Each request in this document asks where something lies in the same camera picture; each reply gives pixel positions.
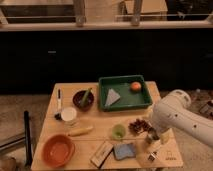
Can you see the dark brown bowl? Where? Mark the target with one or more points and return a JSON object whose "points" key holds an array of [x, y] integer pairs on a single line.
{"points": [[79, 96]]}

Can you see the green utensil in bowl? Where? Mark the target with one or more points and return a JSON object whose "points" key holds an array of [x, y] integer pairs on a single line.
{"points": [[85, 96]]}

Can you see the green plastic tray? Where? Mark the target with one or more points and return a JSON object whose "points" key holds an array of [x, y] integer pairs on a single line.
{"points": [[129, 100]]}

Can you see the orange fruit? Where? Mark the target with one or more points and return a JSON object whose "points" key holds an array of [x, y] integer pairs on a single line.
{"points": [[135, 86]]}

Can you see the green plastic cup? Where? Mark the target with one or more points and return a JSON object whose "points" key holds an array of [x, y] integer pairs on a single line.
{"points": [[118, 132]]}

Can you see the brown dried food pile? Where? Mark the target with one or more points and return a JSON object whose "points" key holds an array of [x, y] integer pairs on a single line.
{"points": [[139, 126]]}

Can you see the orange plastic bowl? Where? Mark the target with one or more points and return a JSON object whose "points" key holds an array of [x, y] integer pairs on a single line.
{"points": [[58, 151]]}

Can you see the blue sponge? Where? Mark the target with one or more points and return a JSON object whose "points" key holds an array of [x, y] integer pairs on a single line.
{"points": [[123, 151]]}

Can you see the grey folded cloth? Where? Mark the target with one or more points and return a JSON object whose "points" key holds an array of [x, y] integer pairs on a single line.
{"points": [[112, 97]]}

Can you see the black and white marker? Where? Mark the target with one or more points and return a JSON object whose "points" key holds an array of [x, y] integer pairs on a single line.
{"points": [[59, 100]]}

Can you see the small dark round object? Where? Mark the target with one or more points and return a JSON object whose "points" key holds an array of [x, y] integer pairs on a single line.
{"points": [[58, 116]]}

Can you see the white cup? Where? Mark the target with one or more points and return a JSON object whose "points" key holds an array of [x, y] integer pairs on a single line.
{"points": [[69, 115]]}

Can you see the black chair leg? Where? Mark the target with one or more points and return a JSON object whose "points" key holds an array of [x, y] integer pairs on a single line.
{"points": [[28, 148]]}

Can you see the wooden block box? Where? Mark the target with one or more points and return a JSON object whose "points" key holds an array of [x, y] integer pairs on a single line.
{"points": [[101, 154]]}

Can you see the metal steel cup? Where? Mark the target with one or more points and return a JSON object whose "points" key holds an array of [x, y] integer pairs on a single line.
{"points": [[152, 137]]}

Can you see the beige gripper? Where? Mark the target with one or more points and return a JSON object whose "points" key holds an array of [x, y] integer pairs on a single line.
{"points": [[164, 137]]}

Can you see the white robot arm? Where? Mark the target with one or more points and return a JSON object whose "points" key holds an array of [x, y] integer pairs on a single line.
{"points": [[172, 111]]}

